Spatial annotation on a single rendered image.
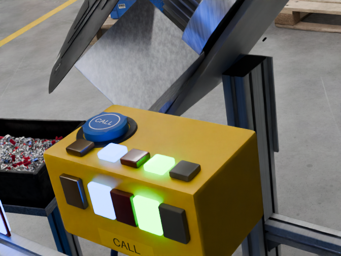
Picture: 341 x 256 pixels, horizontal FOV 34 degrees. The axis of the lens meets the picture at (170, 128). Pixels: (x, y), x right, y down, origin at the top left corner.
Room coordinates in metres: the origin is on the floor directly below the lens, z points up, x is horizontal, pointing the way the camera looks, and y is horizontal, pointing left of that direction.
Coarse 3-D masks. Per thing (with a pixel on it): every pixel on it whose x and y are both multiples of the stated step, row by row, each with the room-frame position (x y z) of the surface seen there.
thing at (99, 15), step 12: (96, 0) 0.98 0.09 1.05; (108, 0) 0.95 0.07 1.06; (84, 12) 1.00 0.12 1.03; (96, 12) 0.96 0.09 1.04; (108, 12) 0.93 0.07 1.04; (72, 24) 1.06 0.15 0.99; (84, 24) 0.97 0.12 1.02; (96, 24) 0.93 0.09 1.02; (72, 36) 1.00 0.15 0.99; (84, 36) 0.95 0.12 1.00; (72, 48) 0.96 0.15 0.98; (84, 48) 0.92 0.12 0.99; (60, 60) 0.98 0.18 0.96; (72, 60) 0.93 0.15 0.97; (60, 72) 0.94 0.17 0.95
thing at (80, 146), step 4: (76, 140) 0.43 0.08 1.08; (80, 140) 0.43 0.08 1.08; (84, 140) 0.43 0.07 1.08; (72, 144) 0.42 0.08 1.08; (76, 144) 0.42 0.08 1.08; (80, 144) 0.42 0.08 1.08; (84, 144) 0.42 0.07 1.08; (88, 144) 0.42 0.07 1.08; (92, 144) 0.42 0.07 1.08; (68, 148) 0.42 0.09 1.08; (72, 148) 0.42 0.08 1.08; (76, 148) 0.42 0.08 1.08; (80, 148) 0.41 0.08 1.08; (84, 148) 0.41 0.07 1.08; (88, 148) 0.42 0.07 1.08; (92, 148) 0.42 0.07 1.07; (68, 152) 0.42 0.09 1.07; (72, 152) 0.42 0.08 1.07; (76, 152) 0.41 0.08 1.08; (80, 152) 0.41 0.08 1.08; (84, 152) 0.41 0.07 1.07; (80, 156) 0.41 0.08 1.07
